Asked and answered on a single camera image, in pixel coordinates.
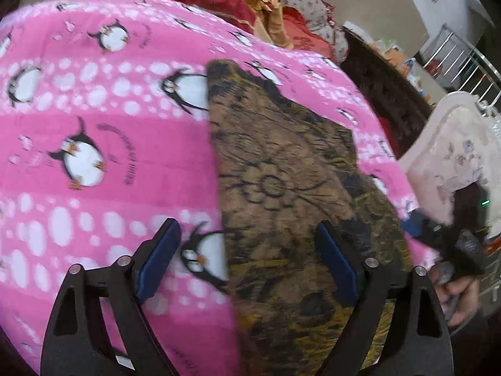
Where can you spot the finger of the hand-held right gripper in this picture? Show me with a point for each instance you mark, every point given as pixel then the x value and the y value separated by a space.
pixel 411 225

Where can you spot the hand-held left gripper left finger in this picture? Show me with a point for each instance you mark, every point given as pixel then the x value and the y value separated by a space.
pixel 160 258

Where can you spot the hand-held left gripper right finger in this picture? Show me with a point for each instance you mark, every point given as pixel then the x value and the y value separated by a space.
pixel 336 262

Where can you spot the brown floral print garment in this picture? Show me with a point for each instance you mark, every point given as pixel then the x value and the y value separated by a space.
pixel 282 203

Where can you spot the person's right hand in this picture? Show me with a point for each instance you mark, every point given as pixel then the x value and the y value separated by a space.
pixel 460 297

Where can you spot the white chair with floral cushion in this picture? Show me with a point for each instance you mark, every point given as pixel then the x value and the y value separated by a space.
pixel 442 152

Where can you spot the dark wooden headboard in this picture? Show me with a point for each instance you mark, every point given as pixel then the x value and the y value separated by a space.
pixel 383 86

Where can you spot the pink penguin print blanket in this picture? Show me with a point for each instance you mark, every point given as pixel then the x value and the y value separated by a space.
pixel 117 105

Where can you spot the bedside clutter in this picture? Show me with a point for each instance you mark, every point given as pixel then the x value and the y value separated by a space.
pixel 399 60

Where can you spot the metal railing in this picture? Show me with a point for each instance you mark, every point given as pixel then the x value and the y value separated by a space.
pixel 462 58

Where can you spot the grey floral pillow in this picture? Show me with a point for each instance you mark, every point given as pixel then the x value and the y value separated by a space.
pixel 305 0

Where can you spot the red and gold floral quilt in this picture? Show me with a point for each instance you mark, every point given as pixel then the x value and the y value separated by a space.
pixel 235 0

